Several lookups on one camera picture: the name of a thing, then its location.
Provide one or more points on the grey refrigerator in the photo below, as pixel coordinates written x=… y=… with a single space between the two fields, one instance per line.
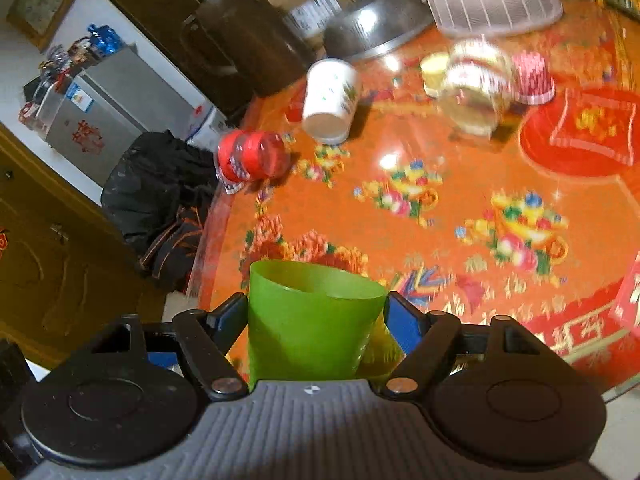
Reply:
x=105 y=107

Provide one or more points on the white paper cup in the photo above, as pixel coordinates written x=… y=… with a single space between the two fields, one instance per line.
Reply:
x=333 y=89

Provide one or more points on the black jacket on chair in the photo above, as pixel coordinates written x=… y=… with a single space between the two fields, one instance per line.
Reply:
x=158 y=196

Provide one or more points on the yellow cupcake liner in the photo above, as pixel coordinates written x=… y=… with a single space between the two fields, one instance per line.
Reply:
x=433 y=69

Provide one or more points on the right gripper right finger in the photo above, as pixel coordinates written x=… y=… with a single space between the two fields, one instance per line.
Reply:
x=428 y=341

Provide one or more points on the clear jar with label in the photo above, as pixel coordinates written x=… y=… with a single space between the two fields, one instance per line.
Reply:
x=478 y=87

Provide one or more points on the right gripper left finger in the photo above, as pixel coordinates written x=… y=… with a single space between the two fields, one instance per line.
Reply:
x=204 y=339

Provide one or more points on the green plastic cup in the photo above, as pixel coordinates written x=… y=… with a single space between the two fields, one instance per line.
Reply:
x=307 y=321

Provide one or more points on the red clear plastic jar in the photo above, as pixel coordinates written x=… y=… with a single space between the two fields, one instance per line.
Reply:
x=242 y=157

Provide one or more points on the steel colander bowl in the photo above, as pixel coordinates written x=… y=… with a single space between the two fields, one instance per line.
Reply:
x=372 y=28

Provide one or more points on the dark brown pitcher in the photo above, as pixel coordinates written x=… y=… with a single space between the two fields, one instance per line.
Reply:
x=254 y=38

